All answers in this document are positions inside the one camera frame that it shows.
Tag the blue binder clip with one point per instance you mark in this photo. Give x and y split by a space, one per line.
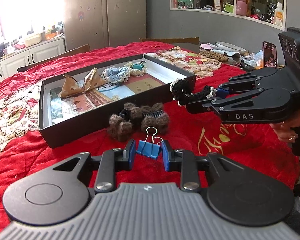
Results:
148 150

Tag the dark wooden chair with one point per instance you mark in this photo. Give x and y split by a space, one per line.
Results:
170 40
52 58

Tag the green binder clip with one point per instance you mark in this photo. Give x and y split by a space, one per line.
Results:
138 66

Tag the small wooden photo frame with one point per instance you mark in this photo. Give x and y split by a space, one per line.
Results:
217 4

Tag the clear plastic bag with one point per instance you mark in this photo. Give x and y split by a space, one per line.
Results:
251 58

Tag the pink bottle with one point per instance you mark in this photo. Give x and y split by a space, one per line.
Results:
240 7

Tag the blue cream crochet scrunchie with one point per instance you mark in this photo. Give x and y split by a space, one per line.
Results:
113 73

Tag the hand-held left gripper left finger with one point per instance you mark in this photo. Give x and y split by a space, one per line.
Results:
132 153

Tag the smartphone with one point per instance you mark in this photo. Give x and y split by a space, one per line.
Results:
270 53

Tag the white mug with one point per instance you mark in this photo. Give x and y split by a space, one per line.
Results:
5 51

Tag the white wall shelf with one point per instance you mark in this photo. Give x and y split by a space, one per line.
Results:
215 11

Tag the small green box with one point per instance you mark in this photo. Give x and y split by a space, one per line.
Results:
228 7

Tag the white plate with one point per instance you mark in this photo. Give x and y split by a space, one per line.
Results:
231 47

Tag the brown triangular snack packet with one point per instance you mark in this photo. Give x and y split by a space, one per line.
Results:
93 78
68 86

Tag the brown beaded mat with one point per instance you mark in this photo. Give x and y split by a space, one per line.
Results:
213 55

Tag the pink crochet piece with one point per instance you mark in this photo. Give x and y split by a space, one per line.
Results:
207 46

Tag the printed picture book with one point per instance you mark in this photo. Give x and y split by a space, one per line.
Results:
95 100

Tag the black crochet scrunchie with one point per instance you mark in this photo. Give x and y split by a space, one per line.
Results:
181 88

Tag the white plastic container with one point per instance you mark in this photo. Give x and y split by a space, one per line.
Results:
33 40

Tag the beige refrigerator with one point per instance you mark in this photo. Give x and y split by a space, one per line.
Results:
110 12

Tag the person's right hand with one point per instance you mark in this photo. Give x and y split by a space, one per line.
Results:
286 133

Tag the white kitchen cabinet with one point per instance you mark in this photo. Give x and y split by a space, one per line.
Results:
27 60

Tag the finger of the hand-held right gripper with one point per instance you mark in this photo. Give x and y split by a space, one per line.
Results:
202 106
222 92

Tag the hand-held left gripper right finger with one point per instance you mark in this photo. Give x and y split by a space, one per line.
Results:
165 156

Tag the black cardboard box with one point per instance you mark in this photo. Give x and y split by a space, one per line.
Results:
77 130

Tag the white bottle orange label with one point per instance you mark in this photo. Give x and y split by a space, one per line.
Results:
279 15

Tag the red printed blanket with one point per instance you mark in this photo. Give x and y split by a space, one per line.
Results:
215 155

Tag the green glittery strip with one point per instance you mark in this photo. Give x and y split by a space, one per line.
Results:
56 107

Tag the brown cream crochet scrunchie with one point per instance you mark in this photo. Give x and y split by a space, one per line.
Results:
141 72

